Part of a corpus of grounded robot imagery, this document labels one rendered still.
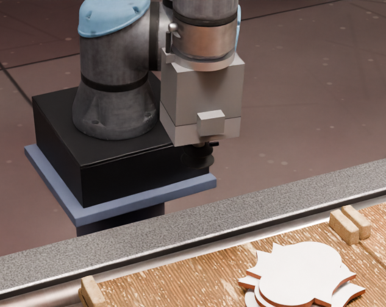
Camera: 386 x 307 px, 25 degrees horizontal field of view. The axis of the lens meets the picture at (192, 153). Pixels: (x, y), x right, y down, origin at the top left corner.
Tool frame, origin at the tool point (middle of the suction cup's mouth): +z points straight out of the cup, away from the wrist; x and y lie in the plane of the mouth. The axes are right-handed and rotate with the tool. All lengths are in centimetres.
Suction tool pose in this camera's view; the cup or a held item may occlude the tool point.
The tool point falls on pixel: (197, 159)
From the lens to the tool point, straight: 113.8
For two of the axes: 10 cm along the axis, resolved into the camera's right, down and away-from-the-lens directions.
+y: 9.5, -1.5, 2.8
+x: -3.2, -5.5, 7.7
